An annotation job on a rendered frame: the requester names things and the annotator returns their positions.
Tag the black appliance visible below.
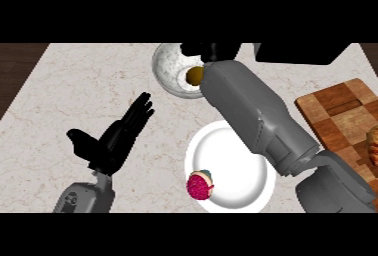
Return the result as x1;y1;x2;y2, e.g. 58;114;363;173
253;42;353;66

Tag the yellow lemon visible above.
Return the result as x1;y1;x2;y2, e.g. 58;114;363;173
185;65;207;86

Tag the golden brown bread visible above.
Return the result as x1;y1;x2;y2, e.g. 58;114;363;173
365;125;378;165

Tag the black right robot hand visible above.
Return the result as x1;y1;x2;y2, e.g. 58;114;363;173
179;42;244;64

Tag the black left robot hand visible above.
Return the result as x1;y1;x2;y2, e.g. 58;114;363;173
65;91;157;177

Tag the white speckled bowl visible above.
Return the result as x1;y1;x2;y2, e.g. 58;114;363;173
151;43;207;100

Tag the white plate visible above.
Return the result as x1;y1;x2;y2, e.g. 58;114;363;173
183;119;278;214

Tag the checkered wooden cutting board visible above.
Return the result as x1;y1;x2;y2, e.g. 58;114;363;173
294;77;378;210

